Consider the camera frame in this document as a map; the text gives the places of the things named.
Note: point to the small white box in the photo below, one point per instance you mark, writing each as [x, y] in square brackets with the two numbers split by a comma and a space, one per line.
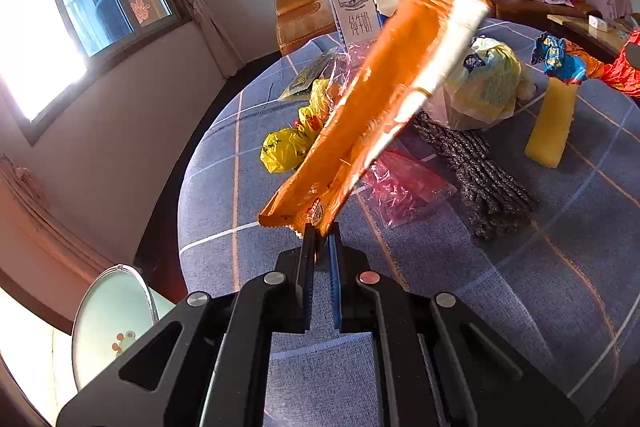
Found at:
[597, 23]

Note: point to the red plastic bag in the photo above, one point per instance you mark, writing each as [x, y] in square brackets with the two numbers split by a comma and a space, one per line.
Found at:
[622, 72]

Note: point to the white yellow plastic bag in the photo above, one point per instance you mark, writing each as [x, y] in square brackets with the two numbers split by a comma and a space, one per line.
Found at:
[485, 92]

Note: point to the yellow sponge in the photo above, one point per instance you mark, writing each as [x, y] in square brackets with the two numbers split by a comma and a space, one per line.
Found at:
[550, 127]

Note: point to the pink plastic bag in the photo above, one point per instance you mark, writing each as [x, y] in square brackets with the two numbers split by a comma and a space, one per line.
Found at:
[405, 187]

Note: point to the blue orange snack wrapper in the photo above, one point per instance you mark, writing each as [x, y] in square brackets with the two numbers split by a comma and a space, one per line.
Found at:
[560, 57]

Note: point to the blue plaid tablecloth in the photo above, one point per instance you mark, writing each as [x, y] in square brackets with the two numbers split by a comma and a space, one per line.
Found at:
[525, 282]

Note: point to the light green bin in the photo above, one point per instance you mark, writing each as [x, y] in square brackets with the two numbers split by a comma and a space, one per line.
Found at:
[107, 307]

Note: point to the wooden coffee table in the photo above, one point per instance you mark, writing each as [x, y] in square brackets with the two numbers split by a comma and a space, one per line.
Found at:
[575, 27]

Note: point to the white blue milk carton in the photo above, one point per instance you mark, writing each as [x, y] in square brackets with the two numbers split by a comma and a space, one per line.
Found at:
[352, 7]

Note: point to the brown leather armchair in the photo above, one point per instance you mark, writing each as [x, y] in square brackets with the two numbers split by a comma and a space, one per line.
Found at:
[300, 17]

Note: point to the small yellow green packet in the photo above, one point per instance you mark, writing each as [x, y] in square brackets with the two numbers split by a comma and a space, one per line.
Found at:
[305, 79]

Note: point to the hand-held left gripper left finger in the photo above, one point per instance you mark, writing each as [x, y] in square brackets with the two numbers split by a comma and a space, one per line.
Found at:
[305, 287]

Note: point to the clear plastic wrapper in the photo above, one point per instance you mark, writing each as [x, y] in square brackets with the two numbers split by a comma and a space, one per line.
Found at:
[345, 67]

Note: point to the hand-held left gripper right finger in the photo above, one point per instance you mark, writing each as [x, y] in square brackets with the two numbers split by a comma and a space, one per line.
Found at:
[336, 287]

